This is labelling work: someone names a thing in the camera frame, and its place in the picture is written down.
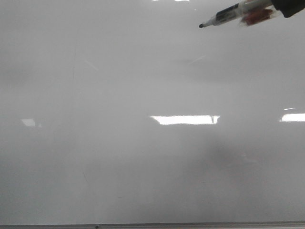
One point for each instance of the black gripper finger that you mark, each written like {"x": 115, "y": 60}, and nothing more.
{"x": 289, "y": 7}

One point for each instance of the white black whiteboard marker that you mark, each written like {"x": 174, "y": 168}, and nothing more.
{"x": 250, "y": 12}

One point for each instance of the white glossy whiteboard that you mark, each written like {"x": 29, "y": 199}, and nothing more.
{"x": 125, "y": 111}

